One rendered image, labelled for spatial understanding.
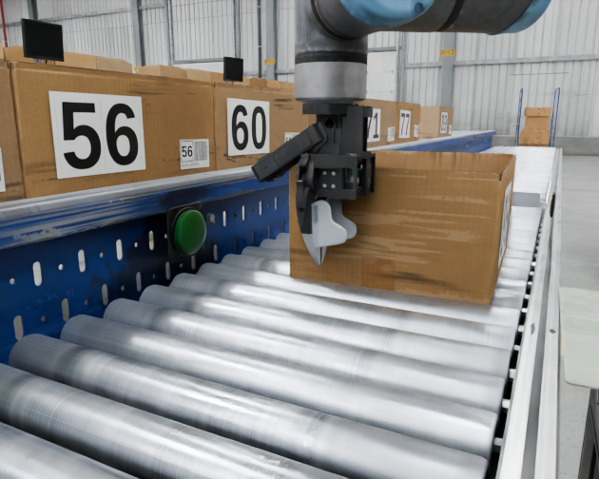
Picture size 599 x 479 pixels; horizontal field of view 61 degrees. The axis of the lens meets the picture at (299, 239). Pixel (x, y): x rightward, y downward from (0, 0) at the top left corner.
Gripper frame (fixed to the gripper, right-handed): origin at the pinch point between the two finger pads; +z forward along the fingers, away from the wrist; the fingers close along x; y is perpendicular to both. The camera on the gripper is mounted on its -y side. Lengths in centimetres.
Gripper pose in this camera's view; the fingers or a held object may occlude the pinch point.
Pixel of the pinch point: (314, 254)
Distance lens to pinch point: 69.9
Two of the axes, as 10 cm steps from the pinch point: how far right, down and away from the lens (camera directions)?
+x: 4.5, -2.0, 8.7
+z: 0.0, 9.7, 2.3
